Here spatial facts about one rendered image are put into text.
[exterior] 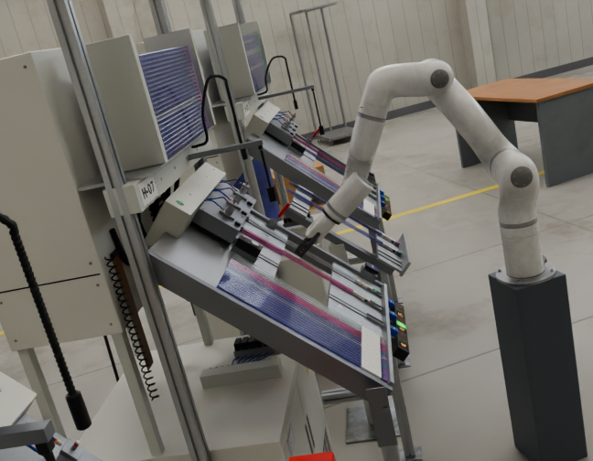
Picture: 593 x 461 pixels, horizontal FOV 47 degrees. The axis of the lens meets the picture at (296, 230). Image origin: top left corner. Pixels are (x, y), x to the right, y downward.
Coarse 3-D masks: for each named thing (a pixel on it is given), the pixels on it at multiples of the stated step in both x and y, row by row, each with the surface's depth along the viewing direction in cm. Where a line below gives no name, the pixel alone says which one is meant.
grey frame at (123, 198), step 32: (64, 0) 147; (160, 0) 217; (64, 32) 150; (160, 32) 220; (96, 96) 154; (96, 128) 156; (192, 160) 208; (128, 192) 159; (160, 192) 175; (128, 224) 162; (128, 256) 164; (160, 320) 169; (160, 352) 172; (192, 416) 177; (192, 448) 180; (384, 448) 174
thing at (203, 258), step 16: (160, 240) 180; (176, 240) 185; (192, 240) 191; (208, 240) 196; (224, 240) 203; (256, 240) 215; (272, 240) 223; (176, 256) 177; (192, 256) 182; (208, 256) 187; (224, 256) 193; (240, 256) 198; (272, 256) 211; (192, 272) 174; (208, 272) 179; (272, 272) 201
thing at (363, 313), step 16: (336, 272) 228; (352, 272) 237; (336, 288) 216; (352, 288) 223; (368, 288) 228; (336, 304) 205; (352, 304) 212; (368, 304) 218; (352, 320) 201; (368, 320) 207
